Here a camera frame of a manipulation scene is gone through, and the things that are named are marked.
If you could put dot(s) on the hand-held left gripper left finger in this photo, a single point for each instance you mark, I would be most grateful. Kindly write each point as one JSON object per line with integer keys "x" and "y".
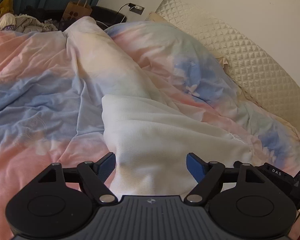
{"x": 106, "y": 166}

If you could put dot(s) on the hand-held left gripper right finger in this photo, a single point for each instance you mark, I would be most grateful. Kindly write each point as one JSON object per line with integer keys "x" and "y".
{"x": 195, "y": 166}

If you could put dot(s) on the white pants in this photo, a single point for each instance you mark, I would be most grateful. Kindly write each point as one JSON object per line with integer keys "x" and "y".
{"x": 165, "y": 135}

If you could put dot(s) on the pastel duvet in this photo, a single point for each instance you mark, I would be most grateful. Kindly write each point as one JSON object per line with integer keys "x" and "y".
{"x": 40, "y": 80}

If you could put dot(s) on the cream quilted headboard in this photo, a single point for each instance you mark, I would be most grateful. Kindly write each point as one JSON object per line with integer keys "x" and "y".
{"x": 252, "y": 60}

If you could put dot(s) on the black chair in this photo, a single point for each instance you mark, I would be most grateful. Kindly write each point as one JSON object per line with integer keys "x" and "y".
{"x": 105, "y": 12}

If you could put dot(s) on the brown paper bag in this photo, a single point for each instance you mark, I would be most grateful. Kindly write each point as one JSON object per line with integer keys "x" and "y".
{"x": 76, "y": 11}

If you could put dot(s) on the grey garment with purple label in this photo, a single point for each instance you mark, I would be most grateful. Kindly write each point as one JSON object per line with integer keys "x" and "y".
{"x": 27, "y": 23}

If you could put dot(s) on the wall socket with charger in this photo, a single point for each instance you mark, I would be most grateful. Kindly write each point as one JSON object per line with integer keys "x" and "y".
{"x": 137, "y": 9}

